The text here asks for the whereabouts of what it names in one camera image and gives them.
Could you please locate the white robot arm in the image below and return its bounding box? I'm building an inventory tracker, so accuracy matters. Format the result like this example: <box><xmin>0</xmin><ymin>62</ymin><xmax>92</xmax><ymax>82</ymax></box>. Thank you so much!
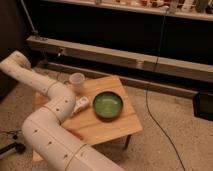
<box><xmin>0</xmin><ymin>51</ymin><xmax>124</xmax><ymax>171</ymax></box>

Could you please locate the green ceramic bowl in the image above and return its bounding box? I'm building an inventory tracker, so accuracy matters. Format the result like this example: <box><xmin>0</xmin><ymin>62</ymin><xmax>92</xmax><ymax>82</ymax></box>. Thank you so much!
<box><xmin>92</xmin><ymin>91</ymin><xmax>123</xmax><ymax>120</ymax></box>

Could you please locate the translucent plastic cup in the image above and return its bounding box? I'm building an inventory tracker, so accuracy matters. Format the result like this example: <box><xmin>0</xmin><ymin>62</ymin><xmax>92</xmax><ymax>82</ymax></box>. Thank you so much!
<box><xmin>69</xmin><ymin>73</ymin><xmax>85</xmax><ymax>93</ymax></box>

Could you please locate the wooden side table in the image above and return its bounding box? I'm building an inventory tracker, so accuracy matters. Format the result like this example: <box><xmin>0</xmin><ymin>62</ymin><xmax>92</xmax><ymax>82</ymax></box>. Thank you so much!
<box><xmin>32</xmin><ymin>75</ymin><xmax>144</xmax><ymax>163</ymax></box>

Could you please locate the long wooden beam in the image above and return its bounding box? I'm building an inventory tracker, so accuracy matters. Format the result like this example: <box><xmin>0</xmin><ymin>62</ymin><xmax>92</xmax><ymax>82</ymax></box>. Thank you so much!
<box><xmin>27</xmin><ymin>35</ymin><xmax>213</xmax><ymax>84</ymax></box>

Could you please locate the black tripod foot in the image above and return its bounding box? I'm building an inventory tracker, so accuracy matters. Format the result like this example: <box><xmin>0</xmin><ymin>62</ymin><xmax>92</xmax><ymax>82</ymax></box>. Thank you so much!
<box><xmin>0</xmin><ymin>142</ymin><xmax>26</xmax><ymax>155</ymax></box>

